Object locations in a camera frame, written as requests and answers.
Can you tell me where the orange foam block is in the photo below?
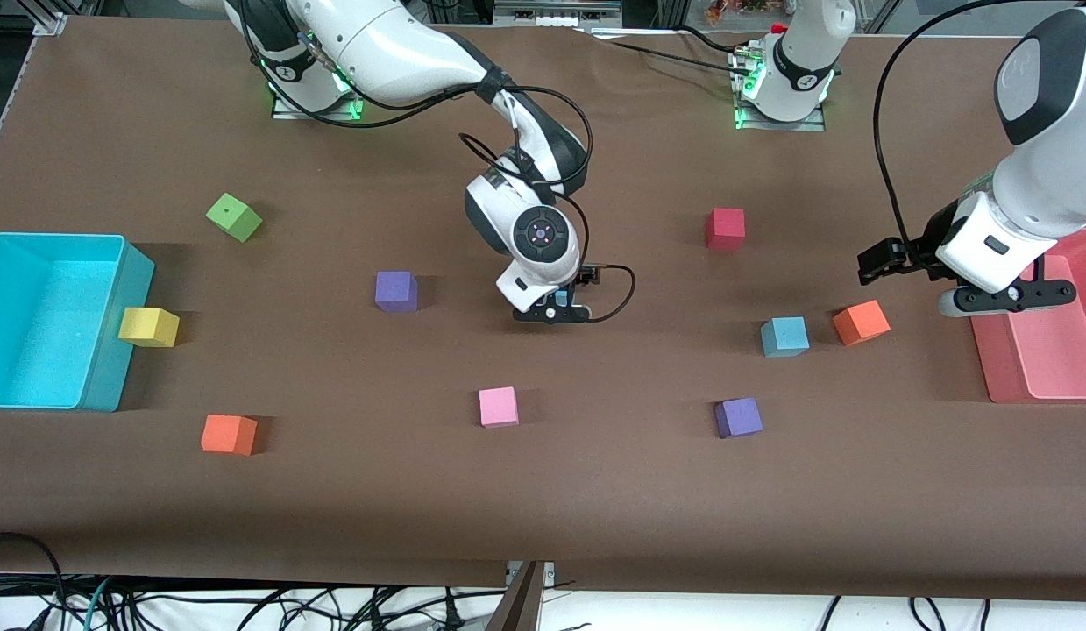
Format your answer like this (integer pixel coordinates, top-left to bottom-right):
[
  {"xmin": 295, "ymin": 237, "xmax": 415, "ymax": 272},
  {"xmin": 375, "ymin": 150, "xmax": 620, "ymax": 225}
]
[
  {"xmin": 201, "ymin": 414, "xmax": 259, "ymax": 457},
  {"xmin": 832, "ymin": 300, "xmax": 891, "ymax": 347}
]

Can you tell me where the pink plastic bin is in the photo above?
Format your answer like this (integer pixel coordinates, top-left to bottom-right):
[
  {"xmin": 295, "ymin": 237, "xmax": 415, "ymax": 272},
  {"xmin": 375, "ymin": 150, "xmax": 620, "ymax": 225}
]
[{"xmin": 970, "ymin": 230, "xmax": 1086, "ymax": 404}]

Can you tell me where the red foam block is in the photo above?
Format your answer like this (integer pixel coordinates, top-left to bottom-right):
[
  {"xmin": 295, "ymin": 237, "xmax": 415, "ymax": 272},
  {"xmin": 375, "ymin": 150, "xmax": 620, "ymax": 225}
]
[{"xmin": 706, "ymin": 208, "xmax": 746, "ymax": 252}]

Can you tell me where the pink foam block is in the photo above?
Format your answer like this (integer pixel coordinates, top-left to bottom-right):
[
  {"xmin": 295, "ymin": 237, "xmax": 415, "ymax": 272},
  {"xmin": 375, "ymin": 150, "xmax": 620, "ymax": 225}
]
[{"xmin": 479, "ymin": 386, "xmax": 520, "ymax": 429}]

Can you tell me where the purple foam block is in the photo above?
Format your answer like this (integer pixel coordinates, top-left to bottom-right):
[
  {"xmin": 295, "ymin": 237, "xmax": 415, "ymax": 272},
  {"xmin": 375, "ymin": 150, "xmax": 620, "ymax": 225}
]
[
  {"xmin": 714, "ymin": 397, "xmax": 764, "ymax": 439},
  {"xmin": 374, "ymin": 271, "xmax": 419, "ymax": 314}
]

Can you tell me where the brown paper table cover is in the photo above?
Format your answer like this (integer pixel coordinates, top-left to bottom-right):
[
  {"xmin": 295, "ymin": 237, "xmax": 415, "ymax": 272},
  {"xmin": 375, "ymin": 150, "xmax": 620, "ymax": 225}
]
[{"xmin": 0, "ymin": 16, "xmax": 1086, "ymax": 604}]

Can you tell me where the green foam block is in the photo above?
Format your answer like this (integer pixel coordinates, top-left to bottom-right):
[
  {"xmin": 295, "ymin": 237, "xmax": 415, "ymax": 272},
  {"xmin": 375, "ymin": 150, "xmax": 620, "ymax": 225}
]
[{"xmin": 206, "ymin": 193, "xmax": 265, "ymax": 244}]

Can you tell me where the yellow foam block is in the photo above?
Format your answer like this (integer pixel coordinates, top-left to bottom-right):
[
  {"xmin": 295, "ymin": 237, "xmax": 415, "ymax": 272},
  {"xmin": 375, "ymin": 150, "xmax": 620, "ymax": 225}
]
[{"xmin": 117, "ymin": 307, "xmax": 181, "ymax": 349}]

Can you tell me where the cyan plastic bin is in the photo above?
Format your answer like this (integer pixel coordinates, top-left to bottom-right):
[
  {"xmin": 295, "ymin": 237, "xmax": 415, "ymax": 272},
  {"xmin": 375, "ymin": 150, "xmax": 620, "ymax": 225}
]
[{"xmin": 0, "ymin": 232, "xmax": 156, "ymax": 413}]

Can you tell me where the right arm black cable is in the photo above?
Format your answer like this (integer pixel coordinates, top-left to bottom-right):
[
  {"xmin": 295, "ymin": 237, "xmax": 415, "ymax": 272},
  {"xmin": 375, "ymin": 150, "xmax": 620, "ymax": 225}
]
[{"xmin": 227, "ymin": 0, "xmax": 637, "ymax": 323}]

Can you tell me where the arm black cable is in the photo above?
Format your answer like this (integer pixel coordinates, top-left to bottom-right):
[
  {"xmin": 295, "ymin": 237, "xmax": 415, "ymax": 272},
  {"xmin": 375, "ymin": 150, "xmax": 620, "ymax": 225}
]
[
  {"xmin": 227, "ymin": 0, "xmax": 637, "ymax": 323},
  {"xmin": 873, "ymin": 0, "xmax": 1086, "ymax": 251}
]

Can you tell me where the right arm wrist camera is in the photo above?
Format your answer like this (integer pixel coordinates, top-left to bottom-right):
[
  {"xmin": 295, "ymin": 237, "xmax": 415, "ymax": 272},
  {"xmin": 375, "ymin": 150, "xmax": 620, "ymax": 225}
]
[{"xmin": 511, "ymin": 301, "xmax": 593, "ymax": 327}]

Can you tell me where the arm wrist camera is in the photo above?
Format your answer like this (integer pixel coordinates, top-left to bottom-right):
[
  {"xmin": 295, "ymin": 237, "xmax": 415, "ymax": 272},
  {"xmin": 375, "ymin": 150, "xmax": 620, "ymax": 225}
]
[
  {"xmin": 938, "ymin": 279, "xmax": 1077, "ymax": 318},
  {"xmin": 511, "ymin": 301, "xmax": 593, "ymax": 327}
]

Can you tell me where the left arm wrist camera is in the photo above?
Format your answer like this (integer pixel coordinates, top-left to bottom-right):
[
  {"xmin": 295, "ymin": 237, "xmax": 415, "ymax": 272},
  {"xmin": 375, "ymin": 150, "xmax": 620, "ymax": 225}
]
[{"xmin": 938, "ymin": 279, "xmax": 1077, "ymax": 318}]

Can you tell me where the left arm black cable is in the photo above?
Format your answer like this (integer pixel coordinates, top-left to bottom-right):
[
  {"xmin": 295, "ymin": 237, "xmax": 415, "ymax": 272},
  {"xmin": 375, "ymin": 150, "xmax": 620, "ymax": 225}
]
[{"xmin": 873, "ymin": 0, "xmax": 1086, "ymax": 251}]

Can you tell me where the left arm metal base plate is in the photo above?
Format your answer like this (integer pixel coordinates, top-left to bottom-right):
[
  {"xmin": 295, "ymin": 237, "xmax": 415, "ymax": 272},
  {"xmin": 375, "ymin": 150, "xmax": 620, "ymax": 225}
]
[{"xmin": 734, "ymin": 44, "xmax": 828, "ymax": 132}]

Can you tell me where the black base power cable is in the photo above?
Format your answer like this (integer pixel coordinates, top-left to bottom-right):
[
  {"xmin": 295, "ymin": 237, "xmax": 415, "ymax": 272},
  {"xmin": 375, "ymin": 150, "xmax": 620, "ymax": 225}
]
[{"xmin": 586, "ymin": 25, "xmax": 745, "ymax": 69}]

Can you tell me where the silver aluminium frame rail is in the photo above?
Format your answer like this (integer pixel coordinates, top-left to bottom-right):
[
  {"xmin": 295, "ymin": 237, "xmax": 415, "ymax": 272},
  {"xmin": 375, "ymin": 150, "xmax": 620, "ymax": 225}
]
[{"xmin": 494, "ymin": 0, "xmax": 622, "ymax": 27}]

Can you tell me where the grey metal bracket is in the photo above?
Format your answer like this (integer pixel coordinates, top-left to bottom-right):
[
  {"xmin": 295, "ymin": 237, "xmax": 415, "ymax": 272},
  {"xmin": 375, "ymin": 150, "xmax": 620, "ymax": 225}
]
[{"xmin": 505, "ymin": 561, "xmax": 557, "ymax": 590}]

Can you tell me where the dark camera support post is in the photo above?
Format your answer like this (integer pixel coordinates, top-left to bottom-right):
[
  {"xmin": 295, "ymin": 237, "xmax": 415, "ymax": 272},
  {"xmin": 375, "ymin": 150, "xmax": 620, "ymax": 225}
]
[{"xmin": 486, "ymin": 561, "xmax": 545, "ymax": 631}]

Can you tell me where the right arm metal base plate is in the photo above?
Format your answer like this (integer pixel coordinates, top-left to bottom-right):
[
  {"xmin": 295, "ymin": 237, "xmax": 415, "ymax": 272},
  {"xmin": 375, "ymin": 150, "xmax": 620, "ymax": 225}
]
[{"xmin": 271, "ymin": 83, "xmax": 368, "ymax": 122}]

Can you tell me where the teal floor cable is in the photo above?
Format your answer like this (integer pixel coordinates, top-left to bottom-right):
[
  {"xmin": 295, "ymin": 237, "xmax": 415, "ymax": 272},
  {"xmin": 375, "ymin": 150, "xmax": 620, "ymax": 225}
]
[{"xmin": 81, "ymin": 574, "xmax": 116, "ymax": 631}]

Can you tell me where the aluminium table edge rail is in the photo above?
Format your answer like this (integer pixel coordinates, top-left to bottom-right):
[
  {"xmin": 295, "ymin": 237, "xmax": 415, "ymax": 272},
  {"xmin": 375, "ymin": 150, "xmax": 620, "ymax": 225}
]
[{"xmin": 0, "ymin": 37, "xmax": 39, "ymax": 167}]

